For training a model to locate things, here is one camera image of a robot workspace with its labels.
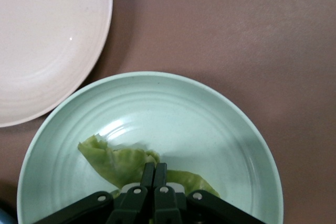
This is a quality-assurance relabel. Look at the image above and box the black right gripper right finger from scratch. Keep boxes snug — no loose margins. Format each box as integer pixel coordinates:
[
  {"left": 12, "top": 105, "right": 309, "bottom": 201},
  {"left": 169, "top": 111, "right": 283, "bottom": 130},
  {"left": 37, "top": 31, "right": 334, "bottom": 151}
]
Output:
[{"left": 152, "top": 163, "right": 266, "bottom": 224}]

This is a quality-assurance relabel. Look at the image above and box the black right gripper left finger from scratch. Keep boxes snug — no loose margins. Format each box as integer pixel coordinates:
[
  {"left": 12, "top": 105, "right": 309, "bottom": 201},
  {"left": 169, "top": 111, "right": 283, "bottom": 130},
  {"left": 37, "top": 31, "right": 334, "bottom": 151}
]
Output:
[{"left": 34, "top": 162, "right": 155, "bottom": 224}]

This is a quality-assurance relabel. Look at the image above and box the green lettuce leaf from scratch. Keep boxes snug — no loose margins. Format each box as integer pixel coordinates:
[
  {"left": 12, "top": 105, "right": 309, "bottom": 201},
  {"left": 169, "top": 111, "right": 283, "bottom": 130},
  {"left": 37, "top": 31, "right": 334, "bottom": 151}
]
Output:
[{"left": 77, "top": 134, "right": 221, "bottom": 201}]

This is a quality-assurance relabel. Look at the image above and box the pale green plate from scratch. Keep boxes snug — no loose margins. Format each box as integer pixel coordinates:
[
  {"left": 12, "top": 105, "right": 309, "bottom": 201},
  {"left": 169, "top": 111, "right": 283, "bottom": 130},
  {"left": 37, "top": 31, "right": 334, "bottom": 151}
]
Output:
[{"left": 17, "top": 71, "right": 283, "bottom": 224}]

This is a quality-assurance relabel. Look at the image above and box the beige plate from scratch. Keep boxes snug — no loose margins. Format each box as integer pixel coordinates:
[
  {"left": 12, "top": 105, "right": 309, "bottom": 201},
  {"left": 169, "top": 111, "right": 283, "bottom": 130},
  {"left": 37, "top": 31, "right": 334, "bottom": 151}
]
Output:
[{"left": 0, "top": 0, "right": 114, "bottom": 128}]

